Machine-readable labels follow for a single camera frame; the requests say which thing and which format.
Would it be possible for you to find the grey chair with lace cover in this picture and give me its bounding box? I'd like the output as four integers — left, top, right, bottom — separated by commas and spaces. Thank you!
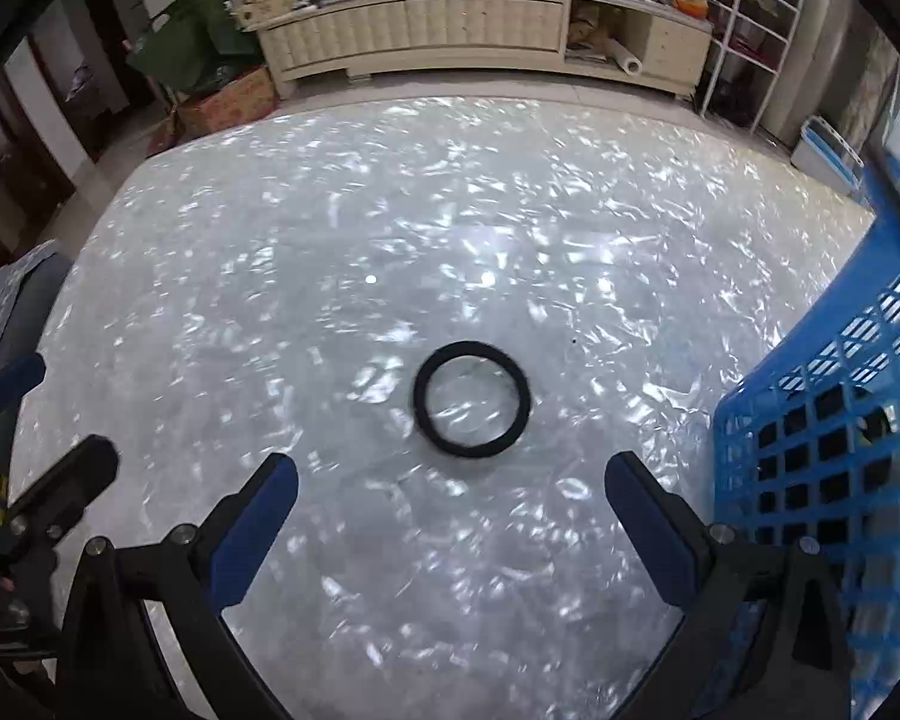
0, 241, 73, 525

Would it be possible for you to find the blue plastic basket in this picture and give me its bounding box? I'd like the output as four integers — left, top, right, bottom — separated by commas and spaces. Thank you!
713, 153, 900, 718

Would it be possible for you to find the cardboard box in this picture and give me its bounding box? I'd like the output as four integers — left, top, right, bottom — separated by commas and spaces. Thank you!
178, 67, 279, 137

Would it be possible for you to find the green shopping bag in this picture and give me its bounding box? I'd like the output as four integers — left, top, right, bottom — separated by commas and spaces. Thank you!
128, 0, 265, 96

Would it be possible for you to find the white blue plastic bin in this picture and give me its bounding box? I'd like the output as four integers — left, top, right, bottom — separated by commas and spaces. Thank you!
790, 115, 865, 195

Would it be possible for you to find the cream TV cabinet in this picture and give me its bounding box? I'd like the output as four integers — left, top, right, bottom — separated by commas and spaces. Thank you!
251, 0, 712, 98

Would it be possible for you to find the paper roll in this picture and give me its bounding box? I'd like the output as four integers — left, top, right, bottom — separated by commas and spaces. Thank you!
605, 39, 644, 76

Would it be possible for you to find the white metal shelf rack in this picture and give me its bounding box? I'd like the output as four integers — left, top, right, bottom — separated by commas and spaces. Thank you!
694, 0, 805, 132

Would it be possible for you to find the black rubber ring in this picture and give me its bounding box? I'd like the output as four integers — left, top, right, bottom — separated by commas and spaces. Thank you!
410, 340, 533, 458

